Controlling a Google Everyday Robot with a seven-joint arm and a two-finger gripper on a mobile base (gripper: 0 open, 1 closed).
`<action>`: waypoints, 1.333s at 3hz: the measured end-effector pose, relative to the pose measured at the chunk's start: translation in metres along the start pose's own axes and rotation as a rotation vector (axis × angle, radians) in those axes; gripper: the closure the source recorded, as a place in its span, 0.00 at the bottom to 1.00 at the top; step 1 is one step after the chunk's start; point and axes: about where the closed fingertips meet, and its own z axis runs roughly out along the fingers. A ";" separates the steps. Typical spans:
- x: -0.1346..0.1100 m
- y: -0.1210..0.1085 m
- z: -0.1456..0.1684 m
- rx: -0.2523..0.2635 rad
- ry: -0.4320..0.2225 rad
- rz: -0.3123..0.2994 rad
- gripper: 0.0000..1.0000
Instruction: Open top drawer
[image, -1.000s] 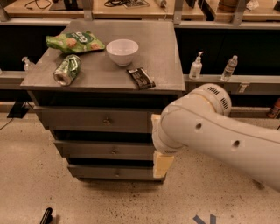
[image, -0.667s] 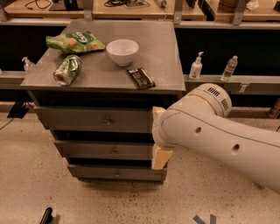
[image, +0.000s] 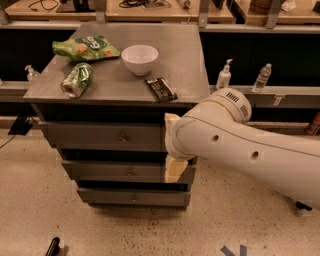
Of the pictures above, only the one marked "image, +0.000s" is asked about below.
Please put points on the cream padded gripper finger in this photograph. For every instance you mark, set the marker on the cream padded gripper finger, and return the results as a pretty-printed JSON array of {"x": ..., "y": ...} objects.
[
  {"x": 170, "y": 119},
  {"x": 174, "y": 169}
]

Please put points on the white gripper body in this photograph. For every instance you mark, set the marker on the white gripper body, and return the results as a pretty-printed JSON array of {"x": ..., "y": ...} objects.
[{"x": 174, "y": 139}]

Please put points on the grey top drawer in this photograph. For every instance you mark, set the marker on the grey top drawer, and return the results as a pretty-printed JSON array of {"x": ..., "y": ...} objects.
[{"x": 105, "y": 136}]

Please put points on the grey drawer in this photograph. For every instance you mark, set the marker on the grey drawer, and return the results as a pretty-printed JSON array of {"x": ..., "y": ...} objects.
[
  {"x": 105, "y": 136},
  {"x": 124, "y": 172},
  {"x": 135, "y": 197}
]

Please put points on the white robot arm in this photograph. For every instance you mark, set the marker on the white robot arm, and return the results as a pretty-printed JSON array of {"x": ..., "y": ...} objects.
[{"x": 216, "y": 129}]

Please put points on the grey bottom drawer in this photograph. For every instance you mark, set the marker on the grey bottom drawer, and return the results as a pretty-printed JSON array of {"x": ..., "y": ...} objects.
[{"x": 135, "y": 197}]

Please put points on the grey drawer cabinet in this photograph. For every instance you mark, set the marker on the grey drawer cabinet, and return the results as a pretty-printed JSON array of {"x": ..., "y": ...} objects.
[{"x": 118, "y": 96}]

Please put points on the grey middle drawer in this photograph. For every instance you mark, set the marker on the grey middle drawer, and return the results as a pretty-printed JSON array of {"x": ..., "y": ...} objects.
[{"x": 124, "y": 172}]

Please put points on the black snack bar wrapper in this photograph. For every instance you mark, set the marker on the black snack bar wrapper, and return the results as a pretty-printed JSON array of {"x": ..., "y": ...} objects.
[{"x": 161, "y": 90}]

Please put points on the white pump sanitizer bottle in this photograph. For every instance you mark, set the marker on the white pump sanitizer bottle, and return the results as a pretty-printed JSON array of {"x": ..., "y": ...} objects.
[{"x": 224, "y": 76}]

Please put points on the white bowl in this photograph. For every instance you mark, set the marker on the white bowl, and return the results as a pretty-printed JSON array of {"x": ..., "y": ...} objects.
[{"x": 139, "y": 59}]

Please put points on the green soda can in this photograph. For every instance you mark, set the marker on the green soda can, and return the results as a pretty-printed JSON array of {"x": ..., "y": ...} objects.
[{"x": 77, "y": 80}]

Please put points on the clear water bottle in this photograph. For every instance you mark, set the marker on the clear water bottle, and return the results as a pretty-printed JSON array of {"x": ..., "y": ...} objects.
[{"x": 262, "y": 78}]

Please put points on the green chip bag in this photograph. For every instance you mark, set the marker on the green chip bag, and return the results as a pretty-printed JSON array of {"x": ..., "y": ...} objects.
[{"x": 85, "y": 48}]

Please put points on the black stand leg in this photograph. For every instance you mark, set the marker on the black stand leg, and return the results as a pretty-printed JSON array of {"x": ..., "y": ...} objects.
[{"x": 302, "y": 206}]

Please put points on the orange bottle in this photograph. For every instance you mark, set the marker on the orange bottle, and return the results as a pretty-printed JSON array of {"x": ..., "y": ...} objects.
[{"x": 314, "y": 125}]

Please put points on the black object on floor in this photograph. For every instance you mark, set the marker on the black object on floor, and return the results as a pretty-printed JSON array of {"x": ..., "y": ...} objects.
[{"x": 53, "y": 249}]

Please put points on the small clear pump bottle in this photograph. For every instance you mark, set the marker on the small clear pump bottle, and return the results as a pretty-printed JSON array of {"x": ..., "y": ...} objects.
[{"x": 32, "y": 74}]

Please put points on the black monitor base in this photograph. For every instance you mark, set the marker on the black monitor base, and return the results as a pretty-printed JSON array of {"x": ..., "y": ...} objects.
[{"x": 21, "y": 126}]

